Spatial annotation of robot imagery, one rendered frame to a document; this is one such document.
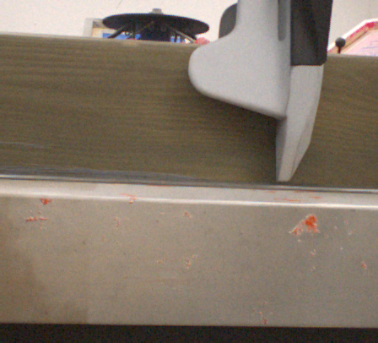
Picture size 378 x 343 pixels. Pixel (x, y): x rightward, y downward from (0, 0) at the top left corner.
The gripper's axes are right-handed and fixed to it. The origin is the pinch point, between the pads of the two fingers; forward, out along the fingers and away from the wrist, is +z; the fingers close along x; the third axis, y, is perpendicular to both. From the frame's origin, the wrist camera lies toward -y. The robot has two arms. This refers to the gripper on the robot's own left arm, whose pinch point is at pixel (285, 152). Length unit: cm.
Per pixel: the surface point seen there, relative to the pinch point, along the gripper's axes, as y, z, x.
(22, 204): 11.0, 1.4, 12.2
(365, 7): -200, -119, -459
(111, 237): 8.5, 2.3, 12.2
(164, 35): -2, -28, -129
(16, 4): 99, -107, -460
